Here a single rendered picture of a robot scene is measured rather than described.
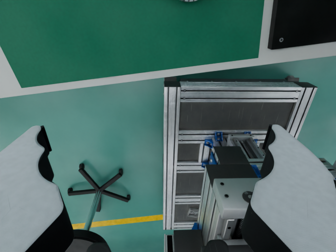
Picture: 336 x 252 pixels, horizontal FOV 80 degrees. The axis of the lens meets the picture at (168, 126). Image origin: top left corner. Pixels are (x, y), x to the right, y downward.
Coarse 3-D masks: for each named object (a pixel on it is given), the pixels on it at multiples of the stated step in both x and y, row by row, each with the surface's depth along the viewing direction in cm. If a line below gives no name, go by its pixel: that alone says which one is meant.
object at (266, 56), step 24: (264, 0) 45; (264, 24) 47; (0, 48) 48; (264, 48) 50; (288, 48) 50; (312, 48) 50; (0, 72) 50; (144, 72) 52; (168, 72) 52; (192, 72) 52; (0, 96) 53
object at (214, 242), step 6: (210, 240) 5; (216, 240) 5; (222, 240) 5; (90, 246) 5; (96, 246) 5; (102, 246) 5; (108, 246) 5; (210, 246) 5; (216, 246) 5; (222, 246) 5
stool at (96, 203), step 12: (120, 168) 164; (108, 180) 164; (72, 192) 168; (84, 192) 168; (96, 192) 164; (108, 192) 170; (96, 204) 155; (84, 228) 137; (84, 240) 119; (96, 240) 121
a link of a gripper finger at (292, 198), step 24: (264, 144) 11; (288, 144) 9; (264, 168) 9; (288, 168) 8; (312, 168) 8; (264, 192) 7; (288, 192) 7; (312, 192) 7; (264, 216) 6; (288, 216) 6; (312, 216) 6; (264, 240) 6; (288, 240) 6; (312, 240) 6
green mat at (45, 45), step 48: (0, 0) 43; (48, 0) 43; (96, 0) 43; (144, 0) 44; (240, 0) 44; (48, 48) 48; (96, 48) 48; (144, 48) 48; (192, 48) 49; (240, 48) 49
